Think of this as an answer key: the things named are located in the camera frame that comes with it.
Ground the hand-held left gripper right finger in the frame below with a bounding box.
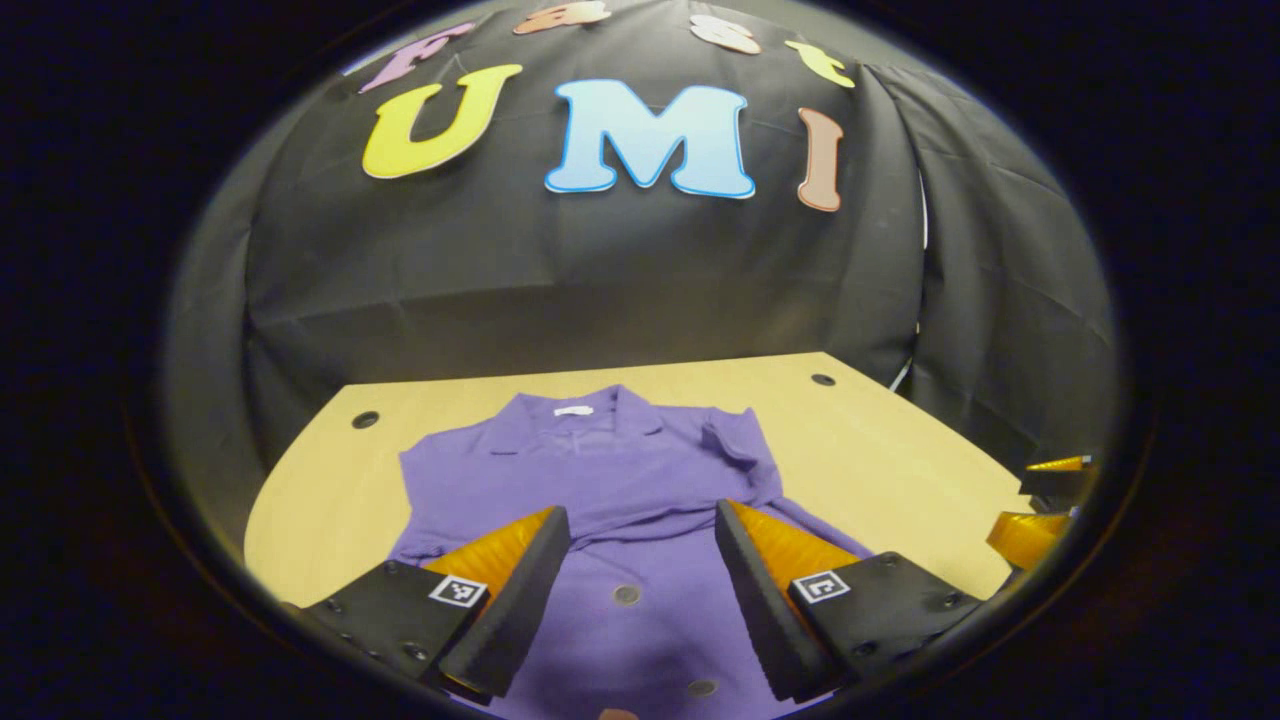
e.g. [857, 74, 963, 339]
[713, 498, 986, 703]

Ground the purple button shirt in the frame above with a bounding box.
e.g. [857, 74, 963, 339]
[388, 385, 876, 720]

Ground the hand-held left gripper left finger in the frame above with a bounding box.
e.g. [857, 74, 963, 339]
[285, 505, 573, 701]

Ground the white cable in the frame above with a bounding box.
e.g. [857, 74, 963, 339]
[888, 322, 923, 393]

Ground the black backdrop cloth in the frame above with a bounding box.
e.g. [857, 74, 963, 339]
[165, 0, 1116, 501]

